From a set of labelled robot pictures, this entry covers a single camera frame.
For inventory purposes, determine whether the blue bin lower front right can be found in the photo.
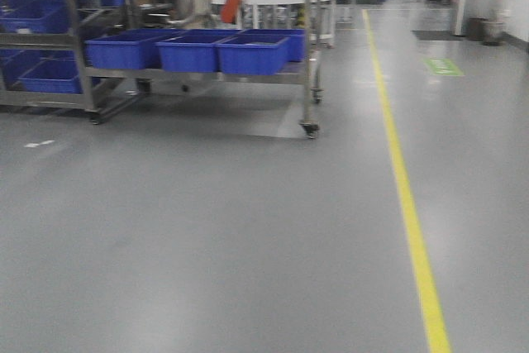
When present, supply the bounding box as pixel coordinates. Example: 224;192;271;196
215;35;289;75

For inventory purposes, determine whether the grey trash bin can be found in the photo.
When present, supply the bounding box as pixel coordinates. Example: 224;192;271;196
482;20;505;46

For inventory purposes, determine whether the stainless steel wheeled cart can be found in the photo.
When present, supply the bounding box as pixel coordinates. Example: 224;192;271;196
84;0;322;138

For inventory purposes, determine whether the steel shelf rack far left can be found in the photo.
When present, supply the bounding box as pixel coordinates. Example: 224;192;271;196
1;0;104;113

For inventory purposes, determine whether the blue bin lower front left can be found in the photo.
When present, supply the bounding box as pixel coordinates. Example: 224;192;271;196
85;28;183;69

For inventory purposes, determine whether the blue bin lower front middle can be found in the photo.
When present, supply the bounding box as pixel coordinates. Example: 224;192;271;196
155;29;240;73

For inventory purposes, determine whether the blue bin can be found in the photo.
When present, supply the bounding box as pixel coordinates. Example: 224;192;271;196
85;28;183;69
155;29;240;73
215;35;289;75

